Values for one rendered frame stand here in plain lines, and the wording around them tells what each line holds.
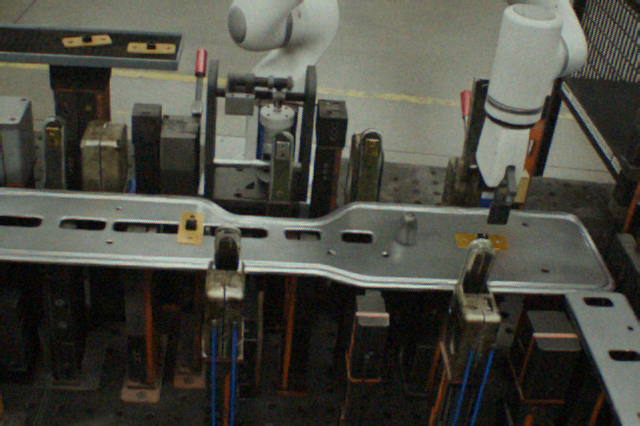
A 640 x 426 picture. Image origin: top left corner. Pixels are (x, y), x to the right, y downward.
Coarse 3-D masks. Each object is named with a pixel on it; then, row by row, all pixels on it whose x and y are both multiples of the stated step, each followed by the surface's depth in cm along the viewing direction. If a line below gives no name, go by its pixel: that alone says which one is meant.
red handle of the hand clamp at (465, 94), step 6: (468, 90) 152; (462, 96) 152; (468, 96) 152; (462, 102) 152; (468, 102) 151; (462, 108) 152; (468, 108) 151; (462, 114) 151; (474, 156) 147; (468, 162) 147; (474, 162) 147; (468, 168) 147; (474, 168) 147
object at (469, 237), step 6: (456, 234) 140; (462, 234) 140; (468, 234) 140; (474, 234) 140; (480, 234) 139; (486, 234) 139; (456, 240) 138; (468, 240) 139; (492, 240) 139; (504, 240) 140; (462, 246) 137; (498, 246) 138; (504, 246) 138
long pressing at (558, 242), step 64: (0, 192) 139; (64, 192) 140; (0, 256) 125; (64, 256) 127; (128, 256) 128; (192, 256) 129; (256, 256) 131; (320, 256) 132; (448, 256) 135; (512, 256) 137; (576, 256) 138
